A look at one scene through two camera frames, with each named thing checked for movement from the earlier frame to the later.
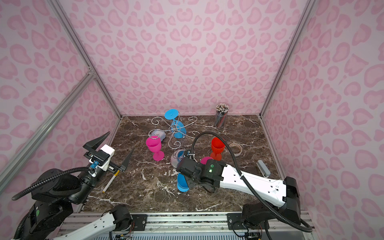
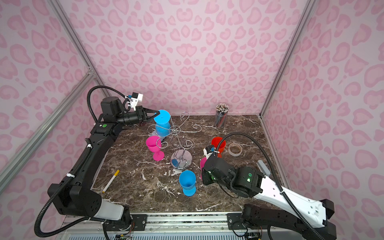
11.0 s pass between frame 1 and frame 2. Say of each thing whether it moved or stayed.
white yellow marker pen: stayed
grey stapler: stayed
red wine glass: stayed
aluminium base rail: stayed
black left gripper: moved
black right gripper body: moved
